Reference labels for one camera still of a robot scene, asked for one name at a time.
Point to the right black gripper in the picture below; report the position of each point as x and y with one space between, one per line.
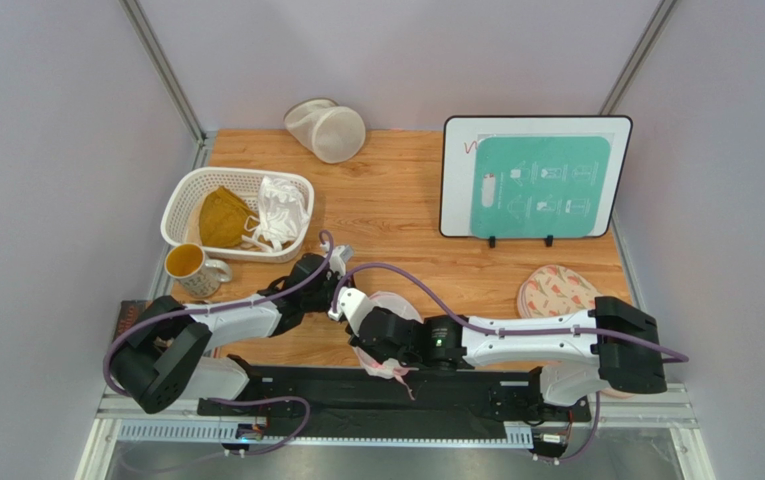
369 326

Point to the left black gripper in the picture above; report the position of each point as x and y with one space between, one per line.
332 278

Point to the white mesh laundry bag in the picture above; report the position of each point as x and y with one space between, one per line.
390 370

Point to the white bra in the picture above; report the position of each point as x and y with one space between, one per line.
281 216

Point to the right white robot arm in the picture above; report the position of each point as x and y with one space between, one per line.
612 345

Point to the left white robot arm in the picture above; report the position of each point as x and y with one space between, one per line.
165 357

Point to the beige mesh laundry bag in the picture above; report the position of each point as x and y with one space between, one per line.
332 132

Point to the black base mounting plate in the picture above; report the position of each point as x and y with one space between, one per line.
287 397

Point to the white plastic basket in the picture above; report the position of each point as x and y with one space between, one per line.
179 224

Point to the mustard yellow cloth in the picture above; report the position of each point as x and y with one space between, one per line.
225 220

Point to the patterned ceramic mug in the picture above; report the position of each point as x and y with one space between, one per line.
199 275

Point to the dark brown book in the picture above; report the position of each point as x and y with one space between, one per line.
129 312

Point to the floral pink cloth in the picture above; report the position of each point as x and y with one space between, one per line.
553 291

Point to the whiteboard with teal sheet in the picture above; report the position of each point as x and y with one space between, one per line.
543 177

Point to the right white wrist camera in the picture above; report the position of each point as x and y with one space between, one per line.
353 306

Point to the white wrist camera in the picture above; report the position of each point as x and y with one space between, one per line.
338 258
353 306

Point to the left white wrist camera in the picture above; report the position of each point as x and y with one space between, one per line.
338 258

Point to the aluminium slotted rail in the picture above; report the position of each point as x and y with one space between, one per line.
668 411

